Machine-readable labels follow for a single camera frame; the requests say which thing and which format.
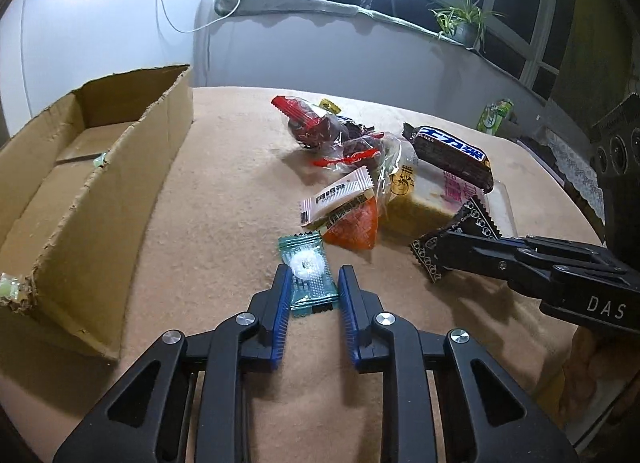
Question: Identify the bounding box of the brown cardboard box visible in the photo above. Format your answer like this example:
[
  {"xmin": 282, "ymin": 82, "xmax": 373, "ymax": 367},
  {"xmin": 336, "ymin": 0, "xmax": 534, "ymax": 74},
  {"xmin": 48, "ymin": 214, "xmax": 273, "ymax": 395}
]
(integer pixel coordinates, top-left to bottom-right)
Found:
[{"xmin": 1, "ymin": 64, "xmax": 193, "ymax": 360}]

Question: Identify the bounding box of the potted spider plant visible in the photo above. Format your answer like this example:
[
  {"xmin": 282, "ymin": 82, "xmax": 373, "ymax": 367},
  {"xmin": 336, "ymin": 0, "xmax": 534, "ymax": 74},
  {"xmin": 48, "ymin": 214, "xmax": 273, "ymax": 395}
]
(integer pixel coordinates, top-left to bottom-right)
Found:
[{"xmin": 430, "ymin": 0, "xmax": 506, "ymax": 50}]

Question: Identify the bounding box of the black patterned snack packet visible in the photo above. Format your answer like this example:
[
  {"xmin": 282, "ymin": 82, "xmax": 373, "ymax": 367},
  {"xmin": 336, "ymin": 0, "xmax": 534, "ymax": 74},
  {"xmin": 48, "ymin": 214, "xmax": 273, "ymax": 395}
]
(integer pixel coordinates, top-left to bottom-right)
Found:
[{"xmin": 409, "ymin": 196, "xmax": 502, "ymax": 283}]

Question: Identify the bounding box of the red clear snack packet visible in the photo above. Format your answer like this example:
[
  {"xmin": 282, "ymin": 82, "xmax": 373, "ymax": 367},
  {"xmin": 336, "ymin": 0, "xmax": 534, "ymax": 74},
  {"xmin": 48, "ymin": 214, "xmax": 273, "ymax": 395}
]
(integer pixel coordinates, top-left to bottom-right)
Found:
[{"xmin": 311, "ymin": 132, "xmax": 385, "ymax": 174}]

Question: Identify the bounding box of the green mint candy packet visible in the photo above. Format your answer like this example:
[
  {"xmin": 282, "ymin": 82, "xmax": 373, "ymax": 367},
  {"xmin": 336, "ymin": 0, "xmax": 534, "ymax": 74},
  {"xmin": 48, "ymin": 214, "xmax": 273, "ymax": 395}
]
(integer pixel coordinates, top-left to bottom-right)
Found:
[{"xmin": 278, "ymin": 231, "xmax": 338, "ymax": 317}]

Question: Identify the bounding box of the white lace cloth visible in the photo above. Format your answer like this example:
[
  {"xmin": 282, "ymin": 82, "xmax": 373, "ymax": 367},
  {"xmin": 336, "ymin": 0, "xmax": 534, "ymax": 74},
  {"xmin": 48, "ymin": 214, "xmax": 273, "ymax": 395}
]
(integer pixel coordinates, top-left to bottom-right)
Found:
[{"xmin": 544, "ymin": 128, "xmax": 605, "ymax": 223}]

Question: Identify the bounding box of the grey windowsill cloth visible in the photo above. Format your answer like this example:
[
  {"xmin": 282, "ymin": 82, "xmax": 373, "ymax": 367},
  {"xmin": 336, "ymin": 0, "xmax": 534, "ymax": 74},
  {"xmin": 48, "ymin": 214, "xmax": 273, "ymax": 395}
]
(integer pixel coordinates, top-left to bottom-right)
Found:
[{"xmin": 213, "ymin": 0, "xmax": 478, "ymax": 50}]

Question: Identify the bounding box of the packaged sliced bread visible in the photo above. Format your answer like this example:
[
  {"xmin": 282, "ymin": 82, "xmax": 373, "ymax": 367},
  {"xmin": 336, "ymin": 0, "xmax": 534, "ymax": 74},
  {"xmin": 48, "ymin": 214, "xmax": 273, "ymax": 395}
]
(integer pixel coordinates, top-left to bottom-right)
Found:
[{"xmin": 376, "ymin": 134, "xmax": 516, "ymax": 240}]

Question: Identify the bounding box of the green white bag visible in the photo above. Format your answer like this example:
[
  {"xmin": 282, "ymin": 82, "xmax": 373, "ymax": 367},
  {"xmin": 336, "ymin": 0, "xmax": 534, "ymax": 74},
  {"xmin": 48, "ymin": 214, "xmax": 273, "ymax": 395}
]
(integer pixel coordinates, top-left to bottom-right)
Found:
[{"xmin": 476, "ymin": 98, "xmax": 513, "ymax": 136}]

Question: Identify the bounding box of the red clear date packet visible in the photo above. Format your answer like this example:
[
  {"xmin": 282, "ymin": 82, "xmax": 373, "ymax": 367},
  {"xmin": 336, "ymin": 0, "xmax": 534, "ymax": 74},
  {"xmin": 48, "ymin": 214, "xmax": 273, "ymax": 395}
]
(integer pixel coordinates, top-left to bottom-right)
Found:
[{"xmin": 271, "ymin": 95, "xmax": 349, "ymax": 149}]

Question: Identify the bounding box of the small yellow candy packet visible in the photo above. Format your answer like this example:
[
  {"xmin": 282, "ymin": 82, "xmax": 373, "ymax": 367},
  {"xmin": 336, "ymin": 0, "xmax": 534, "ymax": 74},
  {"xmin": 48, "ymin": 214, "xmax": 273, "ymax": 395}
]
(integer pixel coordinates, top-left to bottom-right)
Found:
[{"xmin": 319, "ymin": 98, "xmax": 342, "ymax": 116}]

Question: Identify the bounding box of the brown Snickers bar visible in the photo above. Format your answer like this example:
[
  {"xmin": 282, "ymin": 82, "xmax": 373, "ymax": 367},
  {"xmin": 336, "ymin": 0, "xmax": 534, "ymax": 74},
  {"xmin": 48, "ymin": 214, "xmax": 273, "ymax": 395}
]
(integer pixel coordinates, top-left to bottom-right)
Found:
[{"xmin": 402, "ymin": 122, "xmax": 494, "ymax": 194}]

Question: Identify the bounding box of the orange quail egg packet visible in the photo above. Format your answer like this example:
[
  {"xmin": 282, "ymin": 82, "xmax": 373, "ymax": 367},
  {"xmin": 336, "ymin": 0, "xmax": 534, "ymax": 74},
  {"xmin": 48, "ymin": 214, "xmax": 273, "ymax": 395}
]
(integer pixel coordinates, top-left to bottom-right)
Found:
[{"xmin": 320, "ymin": 198, "xmax": 378, "ymax": 251}]

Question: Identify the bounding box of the white biscuit packet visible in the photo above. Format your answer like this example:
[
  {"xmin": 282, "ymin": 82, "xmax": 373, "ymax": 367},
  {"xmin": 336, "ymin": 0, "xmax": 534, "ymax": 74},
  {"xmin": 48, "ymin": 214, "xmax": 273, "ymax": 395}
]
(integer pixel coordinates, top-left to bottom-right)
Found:
[{"xmin": 299, "ymin": 166, "xmax": 374, "ymax": 227}]

